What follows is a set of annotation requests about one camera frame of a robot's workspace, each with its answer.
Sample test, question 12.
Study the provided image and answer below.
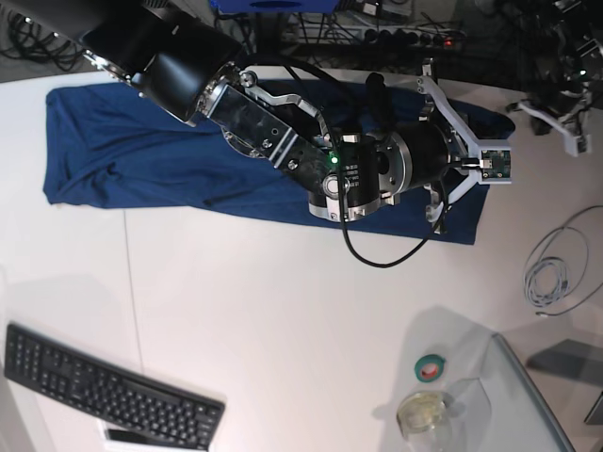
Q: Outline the coiled grey cable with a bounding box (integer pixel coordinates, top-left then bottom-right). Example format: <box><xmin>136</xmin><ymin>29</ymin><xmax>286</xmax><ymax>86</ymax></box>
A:
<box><xmin>523</xmin><ymin>204</ymin><xmax>603</xmax><ymax>318</ymax></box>

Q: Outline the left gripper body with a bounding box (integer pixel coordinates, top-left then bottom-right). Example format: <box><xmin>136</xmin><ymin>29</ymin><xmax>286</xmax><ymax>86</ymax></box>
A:
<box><xmin>528</xmin><ymin>84</ymin><xmax>588</xmax><ymax>118</ymax></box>

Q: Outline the coiled black floor cable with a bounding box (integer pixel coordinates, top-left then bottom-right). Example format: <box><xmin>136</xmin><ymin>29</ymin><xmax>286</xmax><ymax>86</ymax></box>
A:
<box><xmin>0</xmin><ymin>8</ymin><xmax>89</xmax><ymax>73</ymax></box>

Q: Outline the black computer keyboard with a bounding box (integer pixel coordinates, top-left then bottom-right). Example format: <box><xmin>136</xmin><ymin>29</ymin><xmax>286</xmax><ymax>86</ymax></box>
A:
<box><xmin>4</xmin><ymin>323</ymin><xmax>225</xmax><ymax>451</ymax></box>

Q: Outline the clear glass bottle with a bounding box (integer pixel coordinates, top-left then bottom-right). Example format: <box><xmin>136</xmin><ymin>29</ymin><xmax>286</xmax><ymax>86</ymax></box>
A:
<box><xmin>396</xmin><ymin>391</ymin><xmax>452</xmax><ymax>451</ymax></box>

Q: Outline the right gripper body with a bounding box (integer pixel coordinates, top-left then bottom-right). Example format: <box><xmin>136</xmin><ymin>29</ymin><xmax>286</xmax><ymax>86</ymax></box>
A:
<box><xmin>374</xmin><ymin>121</ymin><xmax>450</xmax><ymax>205</ymax></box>

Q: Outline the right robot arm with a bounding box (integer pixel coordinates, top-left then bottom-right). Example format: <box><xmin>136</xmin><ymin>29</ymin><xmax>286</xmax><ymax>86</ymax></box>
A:
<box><xmin>10</xmin><ymin>1</ymin><xmax>458</xmax><ymax>223</ymax></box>

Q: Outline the blue box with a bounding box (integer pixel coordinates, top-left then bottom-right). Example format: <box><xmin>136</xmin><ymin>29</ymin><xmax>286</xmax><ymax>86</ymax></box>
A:
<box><xmin>210</xmin><ymin>0</ymin><xmax>339</xmax><ymax>14</ymax></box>

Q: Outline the black power strip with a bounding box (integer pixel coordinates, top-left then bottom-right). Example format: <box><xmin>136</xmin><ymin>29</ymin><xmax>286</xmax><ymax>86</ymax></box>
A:
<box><xmin>331</xmin><ymin>25</ymin><xmax>467</xmax><ymax>51</ymax></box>

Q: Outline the dark blue t-shirt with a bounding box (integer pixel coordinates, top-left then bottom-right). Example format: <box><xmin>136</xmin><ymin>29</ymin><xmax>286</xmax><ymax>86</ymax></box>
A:
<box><xmin>43</xmin><ymin>83</ymin><xmax>489</xmax><ymax>245</ymax></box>

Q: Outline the green and red tape roll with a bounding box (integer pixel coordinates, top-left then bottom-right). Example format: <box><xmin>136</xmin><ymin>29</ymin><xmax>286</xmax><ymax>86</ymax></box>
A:
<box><xmin>414</xmin><ymin>354</ymin><xmax>447</xmax><ymax>383</ymax></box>

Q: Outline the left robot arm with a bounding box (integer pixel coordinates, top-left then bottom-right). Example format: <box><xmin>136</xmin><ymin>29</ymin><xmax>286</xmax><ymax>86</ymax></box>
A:
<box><xmin>492</xmin><ymin>1</ymin><xmax>602</xmax><ymax>138</ymax></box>

